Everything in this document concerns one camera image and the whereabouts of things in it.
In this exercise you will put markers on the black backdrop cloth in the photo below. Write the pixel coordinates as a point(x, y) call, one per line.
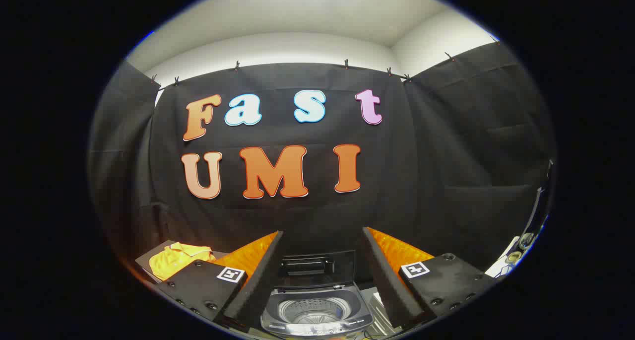
point(317, 216)

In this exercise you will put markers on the grey board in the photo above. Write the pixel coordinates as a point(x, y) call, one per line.
point(144, 261)

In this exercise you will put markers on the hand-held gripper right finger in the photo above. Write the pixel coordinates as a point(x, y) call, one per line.
point(387, 285)

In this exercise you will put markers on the grey washing machine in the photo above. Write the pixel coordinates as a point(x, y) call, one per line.
point(317, 325)

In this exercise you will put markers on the yellow polo shirt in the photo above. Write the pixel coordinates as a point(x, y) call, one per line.
point(171, 263)

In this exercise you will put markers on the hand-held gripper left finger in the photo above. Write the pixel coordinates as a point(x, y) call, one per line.
point(260, 285)

